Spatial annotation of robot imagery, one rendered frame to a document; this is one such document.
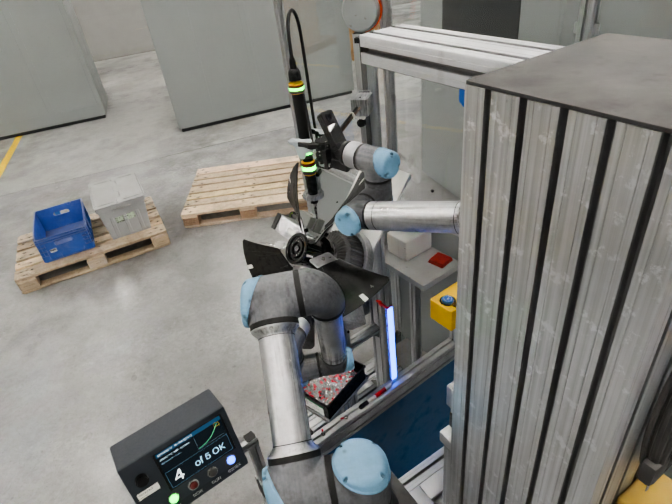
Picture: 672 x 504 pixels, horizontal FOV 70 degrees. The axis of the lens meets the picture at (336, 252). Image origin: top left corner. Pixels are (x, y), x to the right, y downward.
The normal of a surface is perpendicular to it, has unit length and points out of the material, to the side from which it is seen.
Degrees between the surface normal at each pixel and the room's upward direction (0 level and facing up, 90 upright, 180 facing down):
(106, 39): 90
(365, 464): 8
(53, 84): 90
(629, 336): 90
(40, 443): 0
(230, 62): 90
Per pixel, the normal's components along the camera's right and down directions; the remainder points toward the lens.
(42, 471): -0.11, -0.82
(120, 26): 0.35, 0.50
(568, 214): -0.84, 0.38
